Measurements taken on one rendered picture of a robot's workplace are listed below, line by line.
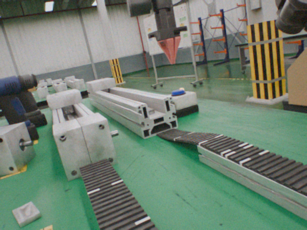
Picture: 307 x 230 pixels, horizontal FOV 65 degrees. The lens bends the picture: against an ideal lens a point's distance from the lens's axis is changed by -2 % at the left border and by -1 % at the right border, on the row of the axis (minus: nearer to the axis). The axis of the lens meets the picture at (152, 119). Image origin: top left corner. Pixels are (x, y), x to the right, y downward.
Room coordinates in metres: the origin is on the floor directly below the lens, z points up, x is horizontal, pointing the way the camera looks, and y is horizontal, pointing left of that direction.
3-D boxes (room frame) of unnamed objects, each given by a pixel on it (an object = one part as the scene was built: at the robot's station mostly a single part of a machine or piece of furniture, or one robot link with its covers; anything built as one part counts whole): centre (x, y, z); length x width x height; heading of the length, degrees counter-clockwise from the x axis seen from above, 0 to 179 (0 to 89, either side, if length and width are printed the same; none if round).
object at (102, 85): (1.19, 0.22, 0.87); 0.16 x 0.11 x 0.07; 21
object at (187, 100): (0.74, -0.09, 0.81); 0.10 x 0.08 x 0.06; 111
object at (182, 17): (6.54, -0.81, 0.97); 1.51 x 0.50 x 1.95; 41
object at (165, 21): (0.74, -0.09, 1.05); 0.10 x 0.07 x 0.07; 111
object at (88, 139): (0.48, 0.14, 0.83); 0.12 x 0.09 x 0.10; 111
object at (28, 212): (0.33, 0.22, 0.78); 0.05 x 0.03 x 0.01; 38
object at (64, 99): (0.89, 0.30, 0.87); 0.16 x 0.11 x 0.07; 21
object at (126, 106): (0.96, 0.13, 0.82); 0.80 x 0.10 x 0.09; 21
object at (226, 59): (10.55, -3.39, 1.10); 3.30 x 0.90 x 2.20; 21
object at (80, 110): (0.89, 0.30, 0.82); 0.80 x 0.10 x 0.09; 21
